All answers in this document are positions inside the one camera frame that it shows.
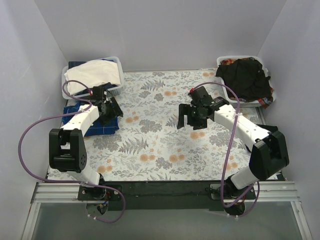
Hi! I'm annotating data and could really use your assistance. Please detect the folded white shirt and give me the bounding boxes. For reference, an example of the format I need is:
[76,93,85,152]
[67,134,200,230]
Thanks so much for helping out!
[64,59,121,88]

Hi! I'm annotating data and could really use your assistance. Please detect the left white plastic basket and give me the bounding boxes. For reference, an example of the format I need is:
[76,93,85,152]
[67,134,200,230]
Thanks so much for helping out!
[61,56,125,96]

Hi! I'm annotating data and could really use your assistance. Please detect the purple cable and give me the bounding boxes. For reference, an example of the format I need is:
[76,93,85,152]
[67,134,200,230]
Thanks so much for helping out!
[18,79,126,224]
[189,82,261,219]

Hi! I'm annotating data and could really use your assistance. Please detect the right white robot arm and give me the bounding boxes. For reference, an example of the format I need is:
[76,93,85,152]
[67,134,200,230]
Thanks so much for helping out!
[177,86,290,199]

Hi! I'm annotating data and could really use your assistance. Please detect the black crumpled shirt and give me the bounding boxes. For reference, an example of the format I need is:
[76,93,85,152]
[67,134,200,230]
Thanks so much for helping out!
[215,58,273,101]

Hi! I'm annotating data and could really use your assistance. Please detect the aluminium frame rail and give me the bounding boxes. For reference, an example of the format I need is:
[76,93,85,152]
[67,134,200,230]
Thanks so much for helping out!
[31,181,300,203]

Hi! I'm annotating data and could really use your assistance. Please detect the folded black shirt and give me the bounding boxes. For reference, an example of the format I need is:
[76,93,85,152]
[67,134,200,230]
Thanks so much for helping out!
[245,124,278,152]

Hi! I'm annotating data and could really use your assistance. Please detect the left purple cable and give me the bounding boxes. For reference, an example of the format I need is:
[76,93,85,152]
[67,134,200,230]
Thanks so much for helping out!
[18,79,126,224]

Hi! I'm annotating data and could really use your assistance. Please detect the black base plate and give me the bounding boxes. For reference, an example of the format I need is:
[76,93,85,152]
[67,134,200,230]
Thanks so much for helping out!
[77,180,257,211]

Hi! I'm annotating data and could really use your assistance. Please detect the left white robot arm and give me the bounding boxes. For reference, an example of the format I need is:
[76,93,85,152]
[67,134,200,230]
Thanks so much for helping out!
[49,86,123,200]

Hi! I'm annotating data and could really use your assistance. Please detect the blue plaid long sleeve shirt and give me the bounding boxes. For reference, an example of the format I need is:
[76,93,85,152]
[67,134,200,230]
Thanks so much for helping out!
[63,102,120,137]

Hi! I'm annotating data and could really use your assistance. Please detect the right white plastic basket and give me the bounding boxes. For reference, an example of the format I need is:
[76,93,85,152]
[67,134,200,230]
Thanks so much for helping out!
[216,55,277,108]

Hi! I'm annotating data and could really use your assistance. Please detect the floral patterned table mat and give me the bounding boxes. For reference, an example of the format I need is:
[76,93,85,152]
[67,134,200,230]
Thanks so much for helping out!
[47,70,280,181]

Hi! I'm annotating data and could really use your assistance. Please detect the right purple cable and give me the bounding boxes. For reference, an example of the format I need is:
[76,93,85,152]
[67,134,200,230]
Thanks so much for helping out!
[189,82,261,219]

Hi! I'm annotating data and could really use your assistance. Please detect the white plastic basket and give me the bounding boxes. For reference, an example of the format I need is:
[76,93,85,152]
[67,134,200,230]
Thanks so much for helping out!
[216,55,277,108]
[61,56,125,96]

